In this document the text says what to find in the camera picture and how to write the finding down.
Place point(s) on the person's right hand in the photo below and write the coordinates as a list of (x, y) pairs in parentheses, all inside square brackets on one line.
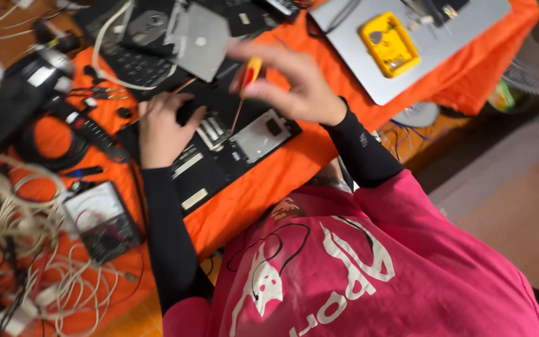
[(307, 91)]

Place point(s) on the person's left hand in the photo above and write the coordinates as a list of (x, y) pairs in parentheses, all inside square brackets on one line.
[(159, 135)]

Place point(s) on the black laptop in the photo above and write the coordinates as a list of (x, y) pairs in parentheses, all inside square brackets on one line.
[(232, 149)]

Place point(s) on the black test probes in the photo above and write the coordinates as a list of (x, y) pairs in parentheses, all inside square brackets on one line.
[(105, 92)]

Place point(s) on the black laptop keyboard base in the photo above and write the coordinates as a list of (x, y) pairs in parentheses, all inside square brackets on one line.
[(143, 56)]

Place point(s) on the yellow multimeter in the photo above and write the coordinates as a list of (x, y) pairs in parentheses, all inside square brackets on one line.
[(389, 44)]

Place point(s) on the orange table cloth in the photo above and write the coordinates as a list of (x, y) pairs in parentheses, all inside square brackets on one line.
[(269, 182)]

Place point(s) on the grey metal drive plate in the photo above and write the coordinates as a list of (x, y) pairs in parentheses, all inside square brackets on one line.
[(201, 42)]

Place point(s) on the analog multimeter with white dial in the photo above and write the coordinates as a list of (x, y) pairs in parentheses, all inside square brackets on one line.
[(98, 220)]

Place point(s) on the grey round disc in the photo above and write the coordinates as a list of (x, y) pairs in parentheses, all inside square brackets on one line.
[(417, 114)]

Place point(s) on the silver closed laptop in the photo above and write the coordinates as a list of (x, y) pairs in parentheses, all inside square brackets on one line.
[(442, 61)]

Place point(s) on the black hot air gun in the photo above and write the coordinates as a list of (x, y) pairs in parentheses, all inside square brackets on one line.
[(17, 100)]

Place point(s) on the person's pink printed shirt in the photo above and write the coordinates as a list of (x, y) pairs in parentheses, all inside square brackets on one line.
[(372, 267)]

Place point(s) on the green bottle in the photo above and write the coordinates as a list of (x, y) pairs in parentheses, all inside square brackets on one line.
[(502, 95)]

